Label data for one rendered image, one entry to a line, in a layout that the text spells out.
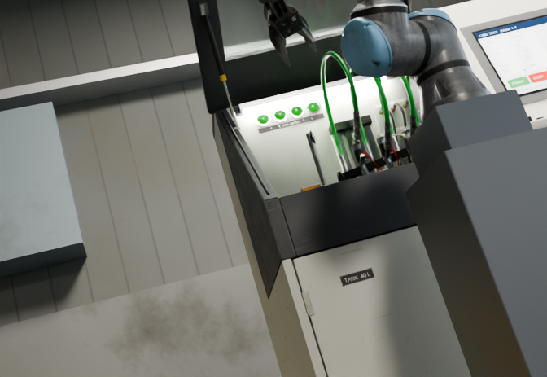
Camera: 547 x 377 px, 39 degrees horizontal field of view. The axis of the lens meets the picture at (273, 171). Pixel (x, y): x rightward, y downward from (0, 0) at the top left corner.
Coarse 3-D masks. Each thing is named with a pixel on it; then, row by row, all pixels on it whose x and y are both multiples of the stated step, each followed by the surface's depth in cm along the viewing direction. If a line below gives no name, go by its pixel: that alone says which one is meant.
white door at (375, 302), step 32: (320, 256) 191; (352, 256) 191; (384, 256) 192; (416, 256) 192; (320, 288) 188; (352, 288) 189; (384, 288) 189; (416, 288) 190; (320, 320) 186; (352, 320) 186; (384, 320) 187; (416, 320) 187; (448, 320) 188; (320, 352) 184; (352, 352) 184; (384, 352) 184; (416, 352) 185; (448, 352) 185
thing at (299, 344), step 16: (288, 272) 189; (288, 288) 190; (272, 304) 236; (288, 304) 197; (288, 320) 206; (304, 320) 186; (288, 336) 215; (304, 336) 184; (288, 352) 225; (304, 352) 190; (288, 368) 236; (304, 368) 198; (320, 368) 182
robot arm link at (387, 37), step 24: (360, 0) 153; (384, 0) 150; (360, 24) 150; (384, 24) 150; (408, 24) 153; (360, 48) 151; (384, 48) 148; (408, 48) 151; (360, 72) 153; (384, 72) 153; (408, 72) 156
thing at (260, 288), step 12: (216, 120) 265; (216, 132) 276; (216, 144) 289; (228, 168) 265; (228, 180) 276; (240, 204) 255; (240, 216) 265; (240, 228) 277; (252, 252) 255; (252, 264) 265; (264, 288) 248; (264, 300) 258; (264, 312) 268; (276, 336) 248; (276, 348) 258; (288, 372) 239
